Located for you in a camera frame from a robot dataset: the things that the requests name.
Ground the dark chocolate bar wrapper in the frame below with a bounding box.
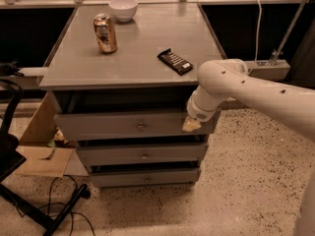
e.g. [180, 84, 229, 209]
[157, 48, 193, 76]

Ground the grey drawer cabinet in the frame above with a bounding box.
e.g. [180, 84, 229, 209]
[40, 3, 221, 178]

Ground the white cable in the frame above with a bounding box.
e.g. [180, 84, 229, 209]
[247, 0, 263, 74]

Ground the black floor cable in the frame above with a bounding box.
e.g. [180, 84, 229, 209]
[9, 174, 96, 236]

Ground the metal diagonal brace rod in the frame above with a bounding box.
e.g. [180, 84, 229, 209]
[268, 0, 309, 65]

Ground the gold soda can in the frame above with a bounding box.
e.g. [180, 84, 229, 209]
[94, 14, 117, 54]

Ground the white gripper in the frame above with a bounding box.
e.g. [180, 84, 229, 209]
[182, 97, 216, 132]

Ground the grey bottom drawer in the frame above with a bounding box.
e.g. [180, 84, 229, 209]
[91, 168, 201, 188]

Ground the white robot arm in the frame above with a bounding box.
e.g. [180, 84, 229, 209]
[182, 59, 315, 236]

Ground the black chair stand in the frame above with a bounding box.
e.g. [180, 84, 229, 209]
[0, 79, 91, 236]

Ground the white ceramic bowl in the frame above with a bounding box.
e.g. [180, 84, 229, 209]
[108, 0, 138, 22]

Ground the brown cardboard box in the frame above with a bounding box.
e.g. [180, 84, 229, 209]
[15, 94, 73, 177]

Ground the grey middle drawer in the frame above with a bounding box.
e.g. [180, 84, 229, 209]
[77, 143, 208, 166]

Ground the grey drawer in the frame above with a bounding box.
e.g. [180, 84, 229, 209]
[77, 143, 208, 166]
[54, 109, 221, 142]
[91, 168, 201, 188]

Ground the grey top drawer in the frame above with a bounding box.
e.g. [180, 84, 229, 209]
[54, 109, 221, 142]

